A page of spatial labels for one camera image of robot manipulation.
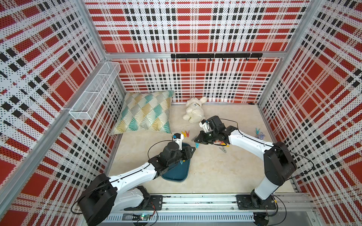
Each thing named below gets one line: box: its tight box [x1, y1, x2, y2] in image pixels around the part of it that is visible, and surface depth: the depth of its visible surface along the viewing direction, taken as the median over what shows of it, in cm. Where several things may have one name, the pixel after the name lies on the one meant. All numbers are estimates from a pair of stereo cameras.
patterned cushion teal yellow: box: [110, 90, 175, 136], surface depth 95 cm
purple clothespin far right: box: [256, 131, 266, 141], surface depth 97 cm
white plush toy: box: [182, 96, 208, 123], surface depth 108 cm
